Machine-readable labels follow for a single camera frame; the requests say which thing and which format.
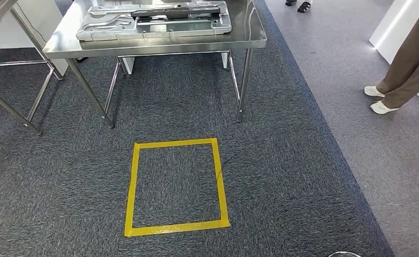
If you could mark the long black plastic panel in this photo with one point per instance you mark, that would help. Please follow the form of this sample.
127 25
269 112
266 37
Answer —
175 11

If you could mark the stainless steel table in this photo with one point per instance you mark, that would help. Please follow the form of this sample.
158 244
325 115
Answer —
3 88

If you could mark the stainless steel workbench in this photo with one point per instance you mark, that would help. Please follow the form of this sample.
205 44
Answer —
159 44

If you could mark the stamped aluminium plate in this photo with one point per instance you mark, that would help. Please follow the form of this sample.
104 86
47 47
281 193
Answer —
99 33

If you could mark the white display board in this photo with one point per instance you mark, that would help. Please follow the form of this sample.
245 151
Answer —
390 32

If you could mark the white cabinet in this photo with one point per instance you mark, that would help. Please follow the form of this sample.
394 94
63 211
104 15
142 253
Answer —
35 28

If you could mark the person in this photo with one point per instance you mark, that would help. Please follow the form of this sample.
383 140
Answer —
404 71

